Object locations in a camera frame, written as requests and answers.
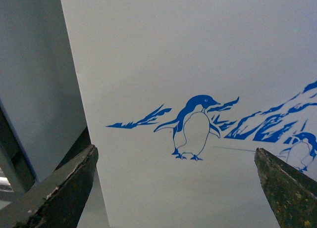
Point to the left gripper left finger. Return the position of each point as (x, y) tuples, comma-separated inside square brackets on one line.
[(59, 200)]

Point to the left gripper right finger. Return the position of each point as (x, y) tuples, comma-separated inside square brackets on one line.
[(291, 194)]

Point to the white chest freezer penguin print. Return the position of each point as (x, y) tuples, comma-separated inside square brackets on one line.
[(176, 95)]

